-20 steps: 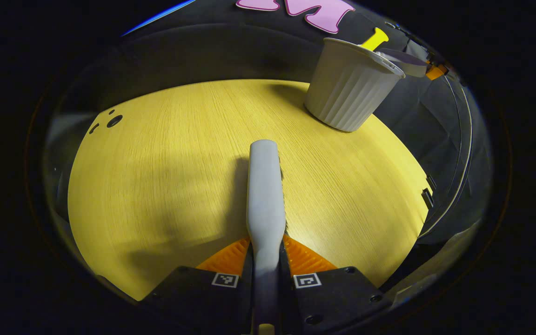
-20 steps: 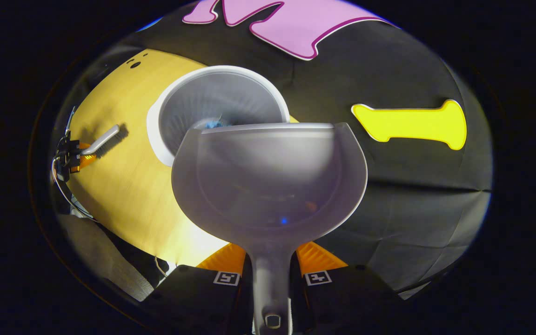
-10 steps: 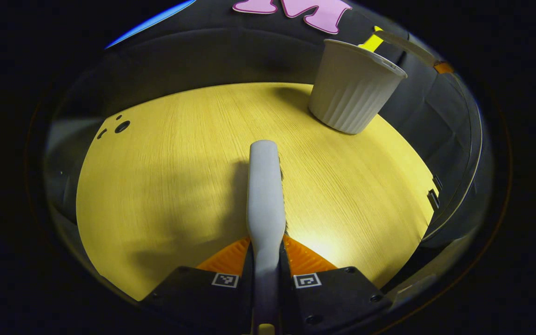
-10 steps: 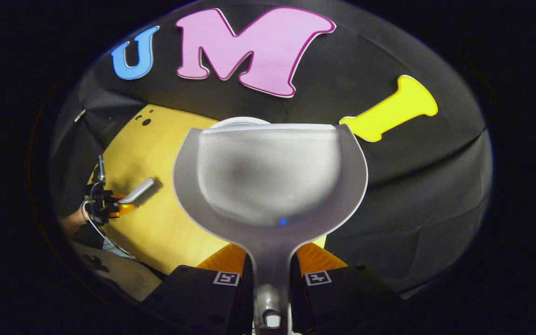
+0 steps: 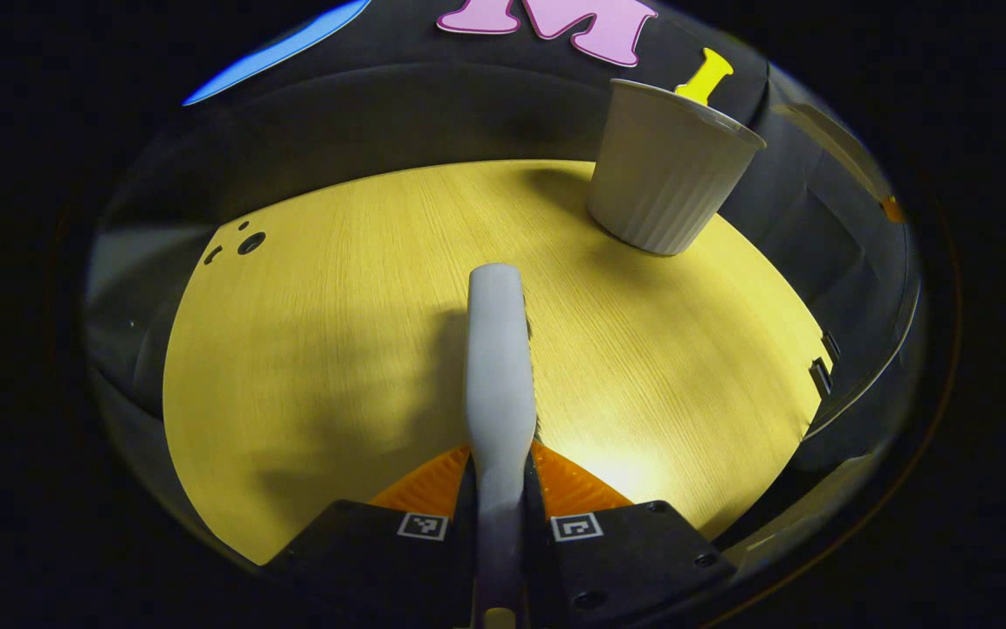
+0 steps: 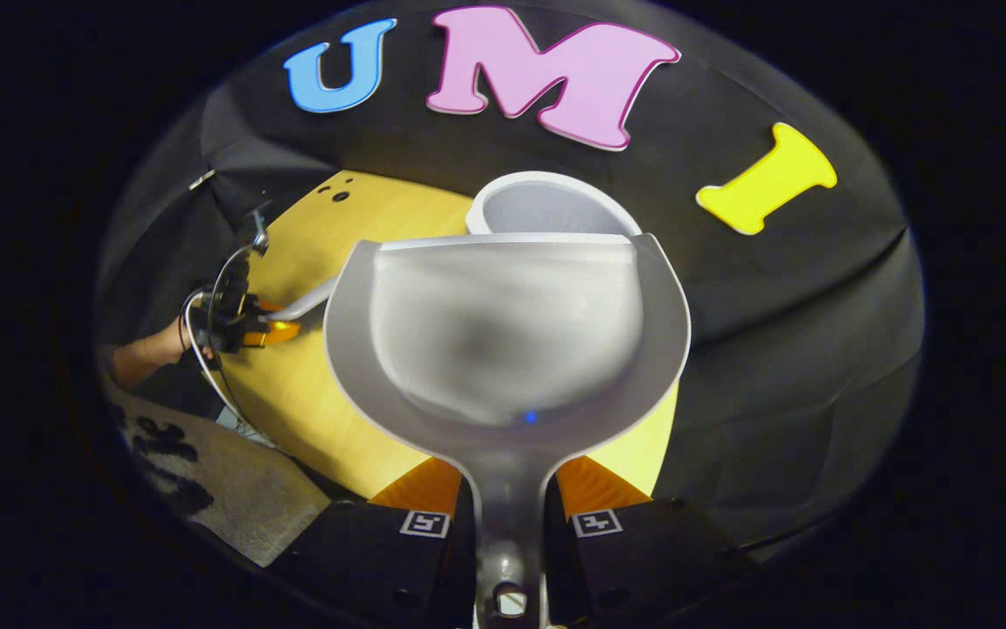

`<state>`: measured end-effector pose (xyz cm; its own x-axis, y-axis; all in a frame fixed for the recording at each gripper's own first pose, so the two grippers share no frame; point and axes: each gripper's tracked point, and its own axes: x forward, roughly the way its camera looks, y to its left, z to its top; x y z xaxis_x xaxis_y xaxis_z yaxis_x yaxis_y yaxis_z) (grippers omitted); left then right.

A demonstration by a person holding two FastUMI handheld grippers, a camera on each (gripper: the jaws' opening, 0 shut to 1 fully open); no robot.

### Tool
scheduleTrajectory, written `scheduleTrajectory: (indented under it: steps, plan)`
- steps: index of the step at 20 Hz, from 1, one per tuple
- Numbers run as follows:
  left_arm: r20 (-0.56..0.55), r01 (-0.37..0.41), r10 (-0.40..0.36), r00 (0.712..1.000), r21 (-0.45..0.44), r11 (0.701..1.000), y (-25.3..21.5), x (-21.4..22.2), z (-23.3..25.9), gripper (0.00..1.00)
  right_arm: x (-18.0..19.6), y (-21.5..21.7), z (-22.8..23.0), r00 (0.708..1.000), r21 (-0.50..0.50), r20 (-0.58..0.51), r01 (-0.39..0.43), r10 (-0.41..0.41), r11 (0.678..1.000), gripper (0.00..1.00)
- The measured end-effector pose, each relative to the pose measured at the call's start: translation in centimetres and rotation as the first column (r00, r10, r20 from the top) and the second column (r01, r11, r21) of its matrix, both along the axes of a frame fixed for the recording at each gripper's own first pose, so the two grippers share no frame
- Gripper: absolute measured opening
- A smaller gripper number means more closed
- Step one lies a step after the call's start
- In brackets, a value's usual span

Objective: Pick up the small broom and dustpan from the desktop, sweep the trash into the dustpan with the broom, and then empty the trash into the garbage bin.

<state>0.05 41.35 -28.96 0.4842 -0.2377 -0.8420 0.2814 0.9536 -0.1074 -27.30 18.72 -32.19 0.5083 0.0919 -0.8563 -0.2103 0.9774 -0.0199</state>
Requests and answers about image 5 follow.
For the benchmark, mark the white ribbed garbage bin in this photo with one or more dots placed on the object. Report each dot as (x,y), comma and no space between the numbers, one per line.
(669,166)

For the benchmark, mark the small grey broom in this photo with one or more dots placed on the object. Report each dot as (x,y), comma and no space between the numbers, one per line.
(499,376)

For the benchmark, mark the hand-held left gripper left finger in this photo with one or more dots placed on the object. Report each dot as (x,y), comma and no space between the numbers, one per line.
(381,568)

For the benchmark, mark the black desk edge bracket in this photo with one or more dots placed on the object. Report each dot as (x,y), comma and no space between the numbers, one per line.
(820,376)
(831,345)

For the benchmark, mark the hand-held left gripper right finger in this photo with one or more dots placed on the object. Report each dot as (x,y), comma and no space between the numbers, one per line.
(634,568)

